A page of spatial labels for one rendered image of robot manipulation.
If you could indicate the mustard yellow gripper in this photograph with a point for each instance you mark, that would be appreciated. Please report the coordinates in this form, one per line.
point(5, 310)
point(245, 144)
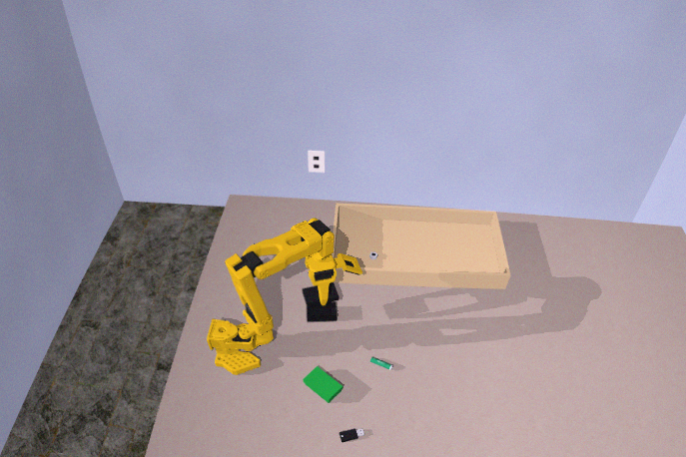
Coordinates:
point(323, 271)

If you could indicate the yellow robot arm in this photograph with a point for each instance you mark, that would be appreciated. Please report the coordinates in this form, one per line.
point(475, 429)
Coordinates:
point(317, 241)

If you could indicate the green cylinder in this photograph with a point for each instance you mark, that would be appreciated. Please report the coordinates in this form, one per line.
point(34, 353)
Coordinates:
point(381, 363)

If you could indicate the black usb flash drive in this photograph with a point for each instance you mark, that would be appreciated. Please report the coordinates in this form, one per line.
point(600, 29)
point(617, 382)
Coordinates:
point(350, 435)

